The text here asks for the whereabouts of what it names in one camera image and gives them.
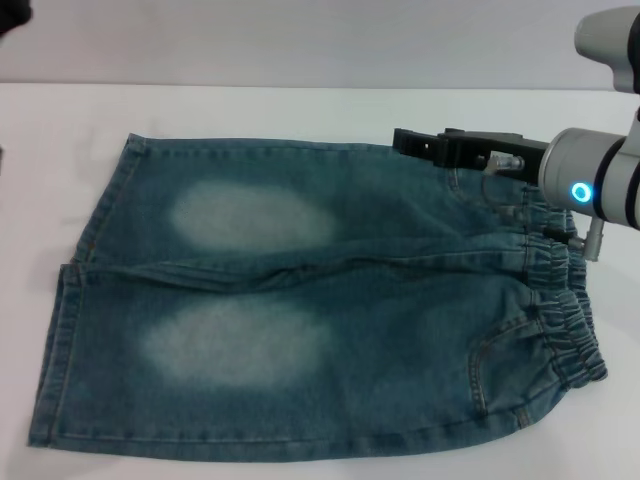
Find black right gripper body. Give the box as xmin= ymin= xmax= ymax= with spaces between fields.
xmin=437 ymin=127 xmax=551 ymax=187

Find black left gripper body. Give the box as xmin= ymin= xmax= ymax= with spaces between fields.
xmin=0 ymin=0 xmax=34 ymax=37

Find blue denim shorts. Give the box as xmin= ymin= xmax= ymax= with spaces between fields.
xmin=27 ymin=132 xmax=610 ymax=449

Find right arm cable with connector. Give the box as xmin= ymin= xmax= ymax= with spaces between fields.
xmin=479 ymin=153 xmax=607 ymax=261

